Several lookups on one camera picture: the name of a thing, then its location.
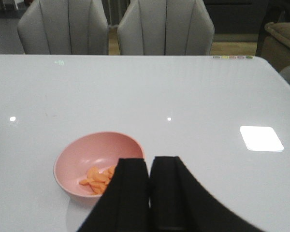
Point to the beige sofa cushion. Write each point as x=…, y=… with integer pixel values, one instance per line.
x=275, y=47

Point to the right grey upholstered chair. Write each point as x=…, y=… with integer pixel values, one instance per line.
x=166, y=27

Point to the pink bowl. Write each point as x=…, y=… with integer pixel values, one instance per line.
x=101, y=150

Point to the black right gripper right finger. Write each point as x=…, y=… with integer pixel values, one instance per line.
x=179, y=203

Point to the grey upholstered chair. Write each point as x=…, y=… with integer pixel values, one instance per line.
x=64, y=27
x=166, y=27

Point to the dark sideboard counter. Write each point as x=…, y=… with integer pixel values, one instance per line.
x=246, y=16

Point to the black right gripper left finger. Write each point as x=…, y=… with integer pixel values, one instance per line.
x=124, y=207

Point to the left grey upholstered chair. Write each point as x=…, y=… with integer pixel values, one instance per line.
x=64, y=27

